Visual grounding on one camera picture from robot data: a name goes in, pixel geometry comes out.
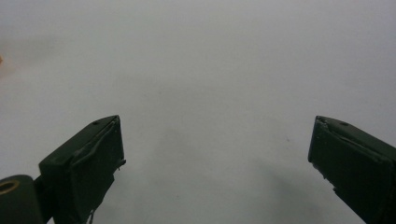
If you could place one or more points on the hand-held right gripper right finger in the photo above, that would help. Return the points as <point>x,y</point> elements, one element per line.
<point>355,161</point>

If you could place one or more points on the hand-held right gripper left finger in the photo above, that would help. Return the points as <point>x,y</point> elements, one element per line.
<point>84,161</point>

